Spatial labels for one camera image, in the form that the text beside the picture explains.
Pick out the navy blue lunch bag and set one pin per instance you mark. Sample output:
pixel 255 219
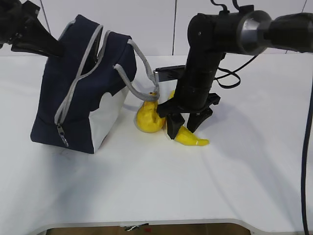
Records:
pixel 82 93

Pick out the yellow banana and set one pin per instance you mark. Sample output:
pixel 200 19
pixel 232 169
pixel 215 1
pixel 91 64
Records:
pixel 185 137

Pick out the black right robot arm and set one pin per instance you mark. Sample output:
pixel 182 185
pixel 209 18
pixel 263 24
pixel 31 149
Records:
pixel 211 37

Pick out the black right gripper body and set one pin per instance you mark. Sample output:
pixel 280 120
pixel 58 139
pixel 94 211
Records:
pixel 192 94

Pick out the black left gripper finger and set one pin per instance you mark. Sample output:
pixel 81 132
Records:
pixel 33 38

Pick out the yellow pear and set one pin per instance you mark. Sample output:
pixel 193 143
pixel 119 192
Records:
pixel 147 119

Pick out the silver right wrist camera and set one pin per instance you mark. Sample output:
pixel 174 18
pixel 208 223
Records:
pixel 164 74

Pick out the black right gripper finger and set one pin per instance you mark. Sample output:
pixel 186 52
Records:
pixel 196 119
pixel 174 123

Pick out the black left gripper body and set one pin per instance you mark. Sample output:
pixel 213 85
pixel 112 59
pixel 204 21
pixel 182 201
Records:
pixel 16 19

